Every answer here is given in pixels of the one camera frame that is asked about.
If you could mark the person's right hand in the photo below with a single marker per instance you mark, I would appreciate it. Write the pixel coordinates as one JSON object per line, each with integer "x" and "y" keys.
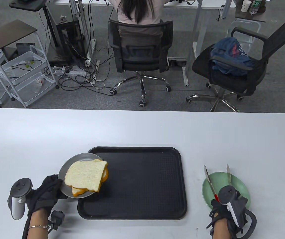
{"x": 219, "y": 214}

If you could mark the person's left hand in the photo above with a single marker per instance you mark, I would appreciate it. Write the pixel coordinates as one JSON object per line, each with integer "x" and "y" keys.
{"x": 44, "y": 196}

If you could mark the toast slice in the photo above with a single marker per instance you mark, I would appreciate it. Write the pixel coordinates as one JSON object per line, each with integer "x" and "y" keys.
{"x": 77, "y": 192}
{"x": 85, "y": 175}

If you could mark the grey metal plate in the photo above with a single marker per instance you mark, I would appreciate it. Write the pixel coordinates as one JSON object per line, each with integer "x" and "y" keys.
{"x": 69, "y": 165}

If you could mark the black food tray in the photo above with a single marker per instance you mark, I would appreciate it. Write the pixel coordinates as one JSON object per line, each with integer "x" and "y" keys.
{"x": 142, "y": 186}

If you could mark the person's left forearm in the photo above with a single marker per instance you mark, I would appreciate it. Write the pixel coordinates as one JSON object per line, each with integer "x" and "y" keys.
{"x": 36, "y": 226}

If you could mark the person's right forearm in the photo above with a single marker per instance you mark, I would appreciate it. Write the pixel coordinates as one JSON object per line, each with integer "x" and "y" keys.
{"x": 219, "y": 230}

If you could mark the grey white right controller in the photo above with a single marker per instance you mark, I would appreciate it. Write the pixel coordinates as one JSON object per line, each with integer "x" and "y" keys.
{"x": 228, "y": 196}

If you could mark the grey white controller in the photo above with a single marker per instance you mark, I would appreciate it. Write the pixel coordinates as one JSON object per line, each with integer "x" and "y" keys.
{"x": 228, "y": 196}
{"x": 18, "y": 199}

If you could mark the grey white left controller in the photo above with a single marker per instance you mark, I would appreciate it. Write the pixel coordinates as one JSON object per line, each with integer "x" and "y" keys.
{"x": 18, "y": 199}

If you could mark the green plate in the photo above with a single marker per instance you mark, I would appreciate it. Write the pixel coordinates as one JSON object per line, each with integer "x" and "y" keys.
{"x": 219, "y": 180}

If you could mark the crumpled plastic bottle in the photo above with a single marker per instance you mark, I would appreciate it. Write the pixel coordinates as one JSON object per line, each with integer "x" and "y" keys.
{"x": 38, "y": 84}

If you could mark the white power strip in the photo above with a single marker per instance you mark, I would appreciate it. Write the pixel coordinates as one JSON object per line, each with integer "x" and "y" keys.
{"x": 70, "y": 71}

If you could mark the black office chair with armrests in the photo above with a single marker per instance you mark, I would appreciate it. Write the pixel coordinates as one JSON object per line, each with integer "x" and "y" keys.
{"x": 232, "y": 79}

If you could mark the black computer tower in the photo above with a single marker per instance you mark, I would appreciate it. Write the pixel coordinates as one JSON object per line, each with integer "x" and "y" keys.
{"x": 68, "y": 42}

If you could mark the dark wooden side table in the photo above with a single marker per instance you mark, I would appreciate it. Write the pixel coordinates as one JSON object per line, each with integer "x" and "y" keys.
{"x": 5, "y": 34}

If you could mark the black mesh office chair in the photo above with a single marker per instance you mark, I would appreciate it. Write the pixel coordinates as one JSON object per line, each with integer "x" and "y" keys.
{"x": 142, "y": 52}

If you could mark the white office desk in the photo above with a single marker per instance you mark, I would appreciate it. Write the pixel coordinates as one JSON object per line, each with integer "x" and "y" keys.
{"x": 199, "y": 37}

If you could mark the dark small table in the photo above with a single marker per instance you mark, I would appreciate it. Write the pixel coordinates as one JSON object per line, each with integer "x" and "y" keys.
{"x": 254, "y": 16}

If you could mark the white paper cup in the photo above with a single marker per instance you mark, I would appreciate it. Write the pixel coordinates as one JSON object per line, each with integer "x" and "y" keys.
{"x": 246, "y": 6}

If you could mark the clear plastic bottle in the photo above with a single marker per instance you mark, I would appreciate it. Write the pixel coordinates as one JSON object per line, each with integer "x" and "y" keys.
{"x": 254, "y": 7}

